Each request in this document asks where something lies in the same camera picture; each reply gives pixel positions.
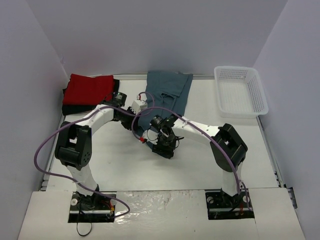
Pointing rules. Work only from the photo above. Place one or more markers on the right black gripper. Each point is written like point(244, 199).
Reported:
point(163, 147)

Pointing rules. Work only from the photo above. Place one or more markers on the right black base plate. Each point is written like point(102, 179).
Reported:
point(221, 206)

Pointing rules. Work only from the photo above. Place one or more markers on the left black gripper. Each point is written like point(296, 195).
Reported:
point(129, 122)

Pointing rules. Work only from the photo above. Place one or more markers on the red folded t shirt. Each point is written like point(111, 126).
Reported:
point(87, 87)

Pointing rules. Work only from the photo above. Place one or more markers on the blue t shirt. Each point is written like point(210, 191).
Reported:
point(169, 90)

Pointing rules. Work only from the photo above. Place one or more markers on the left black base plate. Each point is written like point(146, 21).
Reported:
point(100, 207)

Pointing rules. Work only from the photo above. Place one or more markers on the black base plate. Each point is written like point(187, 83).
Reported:
point(100, 207)
point(221, 206)

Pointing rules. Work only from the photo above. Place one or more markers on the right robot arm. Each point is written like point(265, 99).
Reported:
point(228, 149)

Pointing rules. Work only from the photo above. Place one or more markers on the white plastic basket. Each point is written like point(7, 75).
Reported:
point(240, 93)

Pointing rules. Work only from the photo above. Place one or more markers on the black folded t shirt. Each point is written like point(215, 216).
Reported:
point(72, 110)

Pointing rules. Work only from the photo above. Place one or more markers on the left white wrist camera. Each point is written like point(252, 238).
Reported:
point(138, 105)

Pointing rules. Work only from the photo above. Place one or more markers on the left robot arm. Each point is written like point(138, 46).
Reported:
point(74, 145)

